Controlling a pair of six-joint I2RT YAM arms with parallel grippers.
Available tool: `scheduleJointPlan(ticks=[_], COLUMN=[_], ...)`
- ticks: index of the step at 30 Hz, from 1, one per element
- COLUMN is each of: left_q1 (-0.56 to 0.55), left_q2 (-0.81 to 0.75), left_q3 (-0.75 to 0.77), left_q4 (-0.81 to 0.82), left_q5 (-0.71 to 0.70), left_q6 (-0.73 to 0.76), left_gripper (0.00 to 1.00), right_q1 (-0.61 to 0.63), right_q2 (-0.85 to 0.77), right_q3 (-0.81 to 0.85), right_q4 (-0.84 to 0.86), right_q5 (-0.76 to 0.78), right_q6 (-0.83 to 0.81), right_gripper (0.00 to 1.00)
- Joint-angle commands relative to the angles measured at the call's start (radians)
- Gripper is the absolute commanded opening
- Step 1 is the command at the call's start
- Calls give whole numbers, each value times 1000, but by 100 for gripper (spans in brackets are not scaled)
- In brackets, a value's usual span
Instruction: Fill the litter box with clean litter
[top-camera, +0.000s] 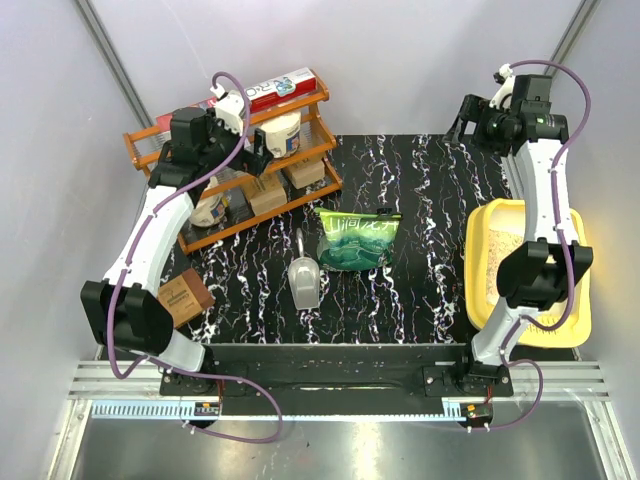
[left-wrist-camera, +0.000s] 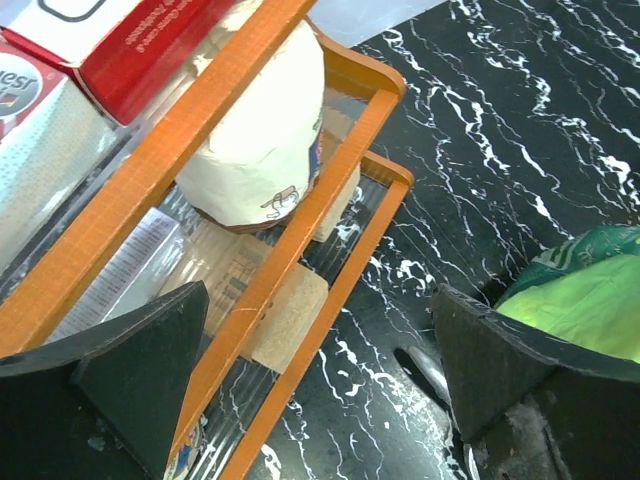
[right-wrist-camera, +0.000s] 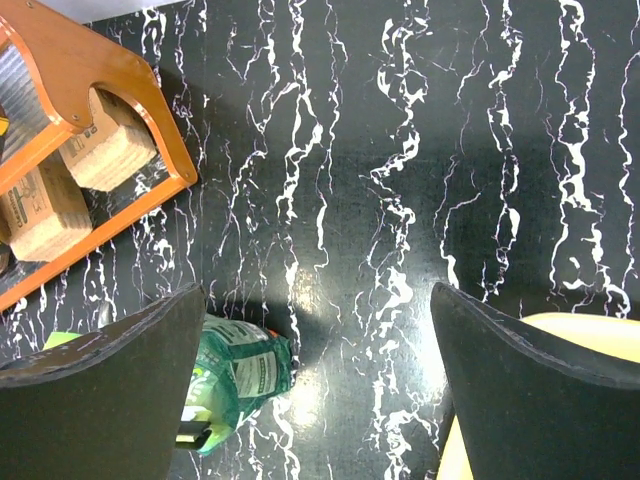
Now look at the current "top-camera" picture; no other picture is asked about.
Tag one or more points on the beige sponge pack left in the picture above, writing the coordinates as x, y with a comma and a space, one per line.
264, 193

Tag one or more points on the beige sponge pack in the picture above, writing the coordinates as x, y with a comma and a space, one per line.
305, 172
264, 193

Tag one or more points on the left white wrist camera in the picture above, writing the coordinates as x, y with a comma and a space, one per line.
230, 108

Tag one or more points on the green litter bag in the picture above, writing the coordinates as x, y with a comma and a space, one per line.
356, 241

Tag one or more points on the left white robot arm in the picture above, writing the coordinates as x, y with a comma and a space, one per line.
122, 309

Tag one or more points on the orange wooden shelf rack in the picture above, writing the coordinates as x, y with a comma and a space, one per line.
316, 139

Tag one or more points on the white printed mug lower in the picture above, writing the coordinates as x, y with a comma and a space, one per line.
209, 211

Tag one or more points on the red grey wrap box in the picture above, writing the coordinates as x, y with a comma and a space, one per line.
163, 121

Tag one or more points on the red white foil box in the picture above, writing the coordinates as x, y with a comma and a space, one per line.
281, 89

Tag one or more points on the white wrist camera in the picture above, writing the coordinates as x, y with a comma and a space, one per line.
505, 78
230, 108

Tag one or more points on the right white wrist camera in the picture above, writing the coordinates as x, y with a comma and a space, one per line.
505, 78

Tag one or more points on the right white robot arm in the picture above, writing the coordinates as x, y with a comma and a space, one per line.
536, 168

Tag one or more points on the yellow litter box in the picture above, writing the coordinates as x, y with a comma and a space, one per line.
500, 263

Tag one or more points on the beige sponge pack right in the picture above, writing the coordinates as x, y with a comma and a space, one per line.
305, 172

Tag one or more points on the grey metal scoop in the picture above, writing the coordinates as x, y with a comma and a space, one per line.
304, 278

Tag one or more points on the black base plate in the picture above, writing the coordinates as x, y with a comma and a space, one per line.
326, 380

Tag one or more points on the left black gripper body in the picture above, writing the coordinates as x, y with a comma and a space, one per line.
223, 142

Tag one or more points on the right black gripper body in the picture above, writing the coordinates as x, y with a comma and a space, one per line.
491, 123

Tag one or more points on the brown scouring pad pack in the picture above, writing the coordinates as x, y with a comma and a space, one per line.
185, 297

